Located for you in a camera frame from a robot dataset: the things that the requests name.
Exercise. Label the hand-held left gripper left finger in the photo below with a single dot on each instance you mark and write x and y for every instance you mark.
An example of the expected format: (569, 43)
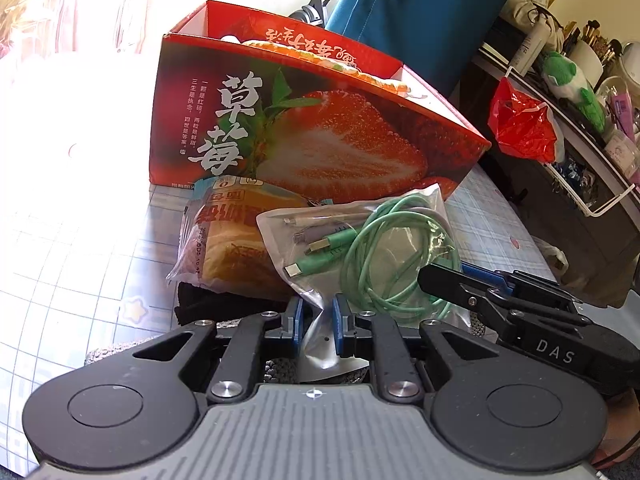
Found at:
(298, 322)

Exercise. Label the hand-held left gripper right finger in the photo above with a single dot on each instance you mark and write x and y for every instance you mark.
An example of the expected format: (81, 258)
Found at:
(341, 327)

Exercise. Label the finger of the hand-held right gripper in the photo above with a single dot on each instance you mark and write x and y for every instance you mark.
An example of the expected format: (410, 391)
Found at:
(450, 285)
(520, 282)

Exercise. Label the red strawberry print cardboard box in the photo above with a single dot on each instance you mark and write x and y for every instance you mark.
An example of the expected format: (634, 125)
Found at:
(325, 135)

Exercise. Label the black knit cloth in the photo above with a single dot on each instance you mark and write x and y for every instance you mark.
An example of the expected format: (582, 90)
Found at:
(220, 305)

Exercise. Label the dark desk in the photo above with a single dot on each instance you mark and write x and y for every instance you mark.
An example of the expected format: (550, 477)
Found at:
(540, 200)

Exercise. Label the packaged bread loaf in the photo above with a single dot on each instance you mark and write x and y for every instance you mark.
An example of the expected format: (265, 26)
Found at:
(235, 245)

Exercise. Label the red plastic bag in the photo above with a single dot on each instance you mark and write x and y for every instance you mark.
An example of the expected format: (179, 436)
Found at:
(522, 120)

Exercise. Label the grey knitted cloth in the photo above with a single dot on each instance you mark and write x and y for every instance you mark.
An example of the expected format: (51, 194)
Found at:
(107, 355)

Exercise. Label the green white plush toy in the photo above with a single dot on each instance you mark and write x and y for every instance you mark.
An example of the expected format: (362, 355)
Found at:
(570, 85)

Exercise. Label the plaid tablecloth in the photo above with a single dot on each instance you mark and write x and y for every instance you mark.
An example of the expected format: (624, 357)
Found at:
(100, 270)

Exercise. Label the white brush holder cup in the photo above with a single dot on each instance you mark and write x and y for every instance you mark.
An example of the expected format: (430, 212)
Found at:
(592, 62)

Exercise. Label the white spray bottle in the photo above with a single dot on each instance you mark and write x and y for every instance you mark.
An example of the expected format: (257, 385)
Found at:
(530, 50)

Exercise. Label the white round mirror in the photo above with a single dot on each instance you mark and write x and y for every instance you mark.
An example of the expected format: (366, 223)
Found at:
(631, 60)

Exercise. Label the blue curtain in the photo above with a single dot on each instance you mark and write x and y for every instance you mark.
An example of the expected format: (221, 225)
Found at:
(425, 15)

